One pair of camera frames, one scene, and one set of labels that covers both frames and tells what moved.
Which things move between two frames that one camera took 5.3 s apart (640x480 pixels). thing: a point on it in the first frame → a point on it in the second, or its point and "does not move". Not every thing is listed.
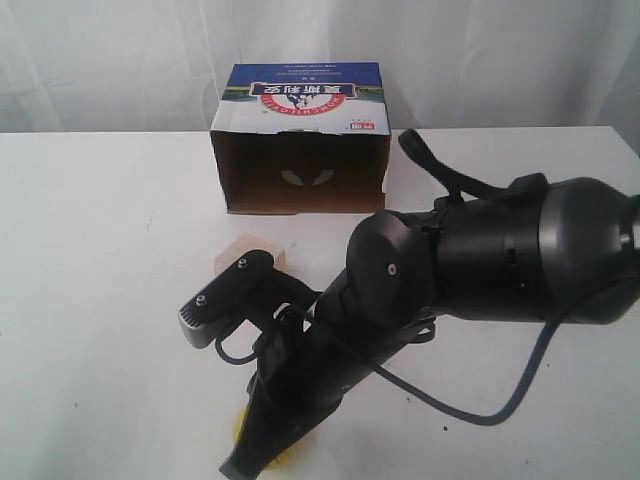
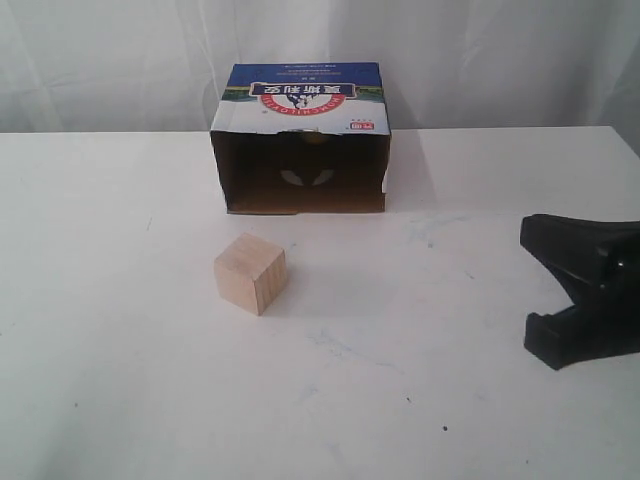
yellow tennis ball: [284, 460] → [314, 140]
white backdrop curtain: [160, 65] does not move
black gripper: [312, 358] → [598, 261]
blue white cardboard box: [302, 138] does not move
